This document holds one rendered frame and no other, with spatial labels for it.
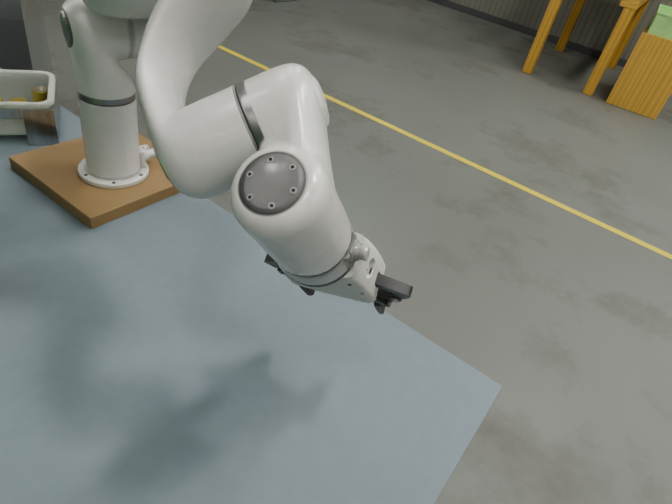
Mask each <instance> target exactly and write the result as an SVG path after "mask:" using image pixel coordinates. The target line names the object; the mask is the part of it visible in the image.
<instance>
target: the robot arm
mask: <svg viewBox="0 0 672 504"><path fill-rule="evenodd" d="M252 2H253V0H66V1H65V2H64V3H63V5H62V7H61V10H60V21H61V25H62V30H63V35H64V36H65V40H66V43H67V47H68V50H69V53H70V58H71V62H72V66H73V72H74V78H75V84H76V92H77V99H78V107H79V114H80V122H81V130H82V137H83V145H84V152H85V158H84V159H83V160H82V161H81V162H80V163H79V164H78V168H77V169H78V175H79V177H80V178H81V179H82V180H83V181H84V182H86V183H87V184H90V185H92V186H95V187H98V188H104V189H123V188H128V187H132V186H135V185H138V184H140V183H141V182H143V181H144V180H145V179H146V178H147V177H148V174H149V167H148V164H147V163H146V161H149V159H150V158H155V157H156V158H157V160H159V163H160V165H161V167H162V169H163V171H164V175H165V176H166V178H167V179H169V181H170V182H171V183H172V185H173V186H174V187H175V188H176V189H177V190H178V191H179V192H181V193H182V194H184V195H186V196H188V197H190V198H193V199H208V198H212V197H215V196H218V195H220V194H223V193H226V192H228V191H230V190H231V191H230V201H231V207H232V210H233V213H234V215H235V218H236V219H237V221H238V222H239V224H240V225H241V226H242V227H243V229H244V230H245V231H246V232H247V233H248V234H249V235H250V236H251V237H252V238H253V239H254V240H255V241H256V242H257V243H258V244H259V245H260V246H261V247H262V248H263V249H264V250H265V251H266V252H267V255H266V257H265V260H264V262H265V263H267V264H269V265H271V266H273V267H274V268H278V269H277V271H278V272H279V273H280V274H283V275H284V274H285V275H286V277H287V278H288V279H289V280H290V281H291V282H292V283H295V284H296V285H299V286H300V288H301V289H302V290H303V291H304V292H305V293H306V294H307V295H309V296H312V295H314V293H315V290H316V291H320V292H324V293H328V294H332V295H336V296H340V297H344V298H348V299H352V300H356V301H360V302H365V303H372V302H374V306H375V308H376V310H377V312H378V313H379V314H384V311H385V307H389V308H390V306H391V303H392V302H395V303H398V302H401V300H402V299H408V298H411V294H412V290H413V286H411V285H409V284H406V283H403V282H401V281H398V280H396V279H393V278H391V277H388V276H385V275H384V272H385V263H384V261H383V259H382V257H381V255H380V253H379V252H378V250H377V249H376V248H375V246H374V245H373V244H372V243H371V242H370V241H369V240H368V239H367V238H365V237H364V236H363V235H361V234H359V233H356V232H354V230H353V227H352V225H351V223H350V221H349V219H348V216H347V214H346V212H345V210H344V207H343V205H342V203H341V201H340V199H339V196H338V194H337V192H336V190H335V185H334V178H333V172H332V166H331V158H330V150H329V142H328V133H327V127H328V125H329V113H328V108H327V103H326V100H325V97H324V94H323V91H322V89H321V87H320V84H319V83H318V81H317V79H316V78H315V77H314V76H312V74H311V73H310V72H309V71H308V70H307V69H306V68H305V67H303V66H302V65H299V64H295V63H288V64H283V65H280V66H277V67H274V68H271V69H269V70H267V71H264V72H262V73H260V74H258V75H255V76H253V77H251V78H249V79H246V80H244V81H242V82H239V83H237V84H235V85H233V86H230V87H228V88H226V89H224V90H221V91H219V92H217V93H215V94H212V95H210V96H208V97H205V98H203V99H201V100H199V101H196V102H194V103H192V104H190V105H188V106H186V96H187V92H188V89H189V86H190V84H191V82H192V80H193V78H194V76H195V74H196V73H197V71H198V70H199V68H200V67H201V66H202V64H203V63H204V62H205V61H206V60H207V59H208V57H209V56H210V55H211V54H212V53H213V52H214V51H215V50H216V49H217V48H218V46H219V45H220V44H221V43H222V42H223V41H224V40H225V39H226V38H227V36H228V35H229V34H230V33H231V32H232V31H233V30H234V28H235V27H236V26H237V25H238V24H239V23H240V21H241V20H242V19H243V18H244V16H245V15H246V13H247V12H248V10H249V8H250V6H251V4H252ZM124 59H137V62H136V70H135V81H136V87H135V84H134V81H133V79H132V78H131V76H130V75H129V74H128V73H127V71H126V70H125V69H124V68H123V67H122V66H120V65H119V64H118V61H119V60H124ZM136 90H137V95H138V99H139V103H140V106H141V110H142V113H143V116H144V120H145V123H146V126H147V130H148V133H149V136H150V139H151V142H152V145H153V148H151V149H149V146H148V145H147V144H145V145H141V146H139V135H138V118H137V100H136ZM377 287H378V292H377Z"/></svg>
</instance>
